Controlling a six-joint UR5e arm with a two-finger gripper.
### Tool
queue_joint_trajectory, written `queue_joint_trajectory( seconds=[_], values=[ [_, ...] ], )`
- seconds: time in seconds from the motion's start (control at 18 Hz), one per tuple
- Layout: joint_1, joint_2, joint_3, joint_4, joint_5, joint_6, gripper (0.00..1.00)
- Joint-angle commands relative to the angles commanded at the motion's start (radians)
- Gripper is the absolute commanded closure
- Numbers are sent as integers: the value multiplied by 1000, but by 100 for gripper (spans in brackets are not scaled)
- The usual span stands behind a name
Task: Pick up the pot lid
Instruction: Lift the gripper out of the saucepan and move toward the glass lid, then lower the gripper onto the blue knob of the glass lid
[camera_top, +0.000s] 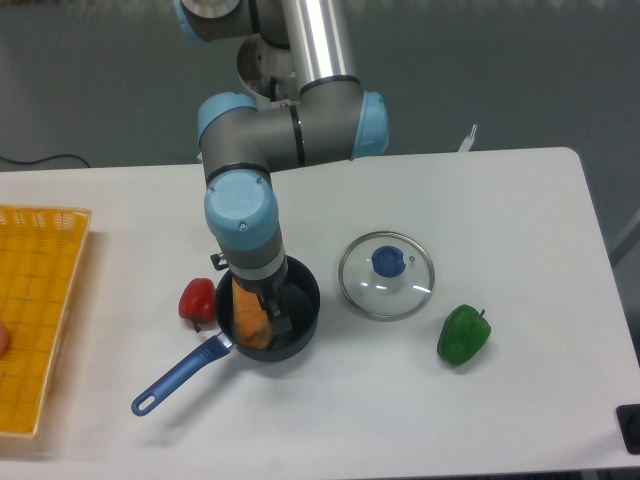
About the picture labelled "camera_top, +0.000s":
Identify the black device table corner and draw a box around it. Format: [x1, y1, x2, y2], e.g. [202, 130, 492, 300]
[616, 404, 640, 455]

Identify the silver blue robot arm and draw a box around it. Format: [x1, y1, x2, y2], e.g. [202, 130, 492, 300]
[174, 1, 389, 348]

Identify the dark pot blue handle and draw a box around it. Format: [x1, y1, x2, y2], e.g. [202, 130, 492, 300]
[131, 256, 320, 416]

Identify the orange food piece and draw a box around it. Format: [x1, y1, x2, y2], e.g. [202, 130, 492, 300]
[232, 279, 274, 350]

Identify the black cable on floor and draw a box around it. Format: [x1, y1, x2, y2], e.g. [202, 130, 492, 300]
[0, 153, 91, 168]

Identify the yellow plastic basket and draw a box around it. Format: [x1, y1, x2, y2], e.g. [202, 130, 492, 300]
[1, 205, 92, 438]

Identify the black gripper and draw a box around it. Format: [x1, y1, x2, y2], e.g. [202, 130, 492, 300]
[230, 260, 292, 338]

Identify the green bell pepper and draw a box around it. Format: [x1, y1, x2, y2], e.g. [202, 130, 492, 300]
[437, 304, 492, 367]

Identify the red bell pepper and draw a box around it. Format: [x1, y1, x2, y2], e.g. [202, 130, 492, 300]
[178, 278, 216, 332]

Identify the glass lid blue knob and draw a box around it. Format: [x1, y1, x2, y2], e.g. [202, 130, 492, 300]
[338, 231, 436, 321]

